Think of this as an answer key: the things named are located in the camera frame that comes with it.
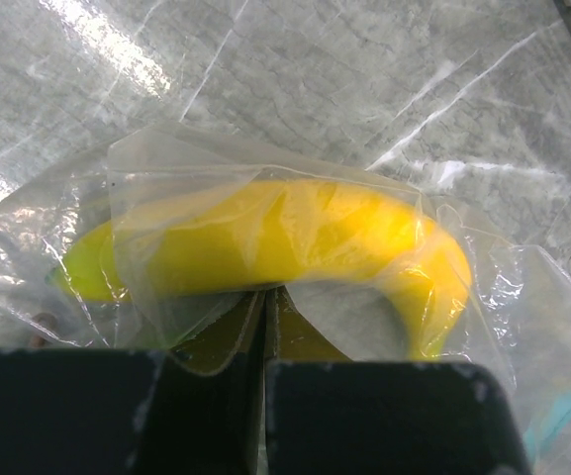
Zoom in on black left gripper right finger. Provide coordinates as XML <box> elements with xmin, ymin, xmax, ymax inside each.
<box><xmin>265</xmin><ymin>287</ymin><xmax>530</xmax><ymax>474</ymax></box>

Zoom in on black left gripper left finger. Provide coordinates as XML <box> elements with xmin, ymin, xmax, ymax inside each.
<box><xmin>0</xmin><ymin>292</ymin><xmax>265</xmax><ymax>474</ymax></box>

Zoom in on clear zip top bag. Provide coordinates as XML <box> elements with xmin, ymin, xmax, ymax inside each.
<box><xmin>0</xmin><ymin>124</ymin><xmax>571</xmax><ymax>474</ymax></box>

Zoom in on fake yellow banana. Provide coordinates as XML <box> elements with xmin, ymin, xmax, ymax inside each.
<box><xmin>50</xmin><ymin>178</ymin><xmax>472</xmax><ymax>360</ymax></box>

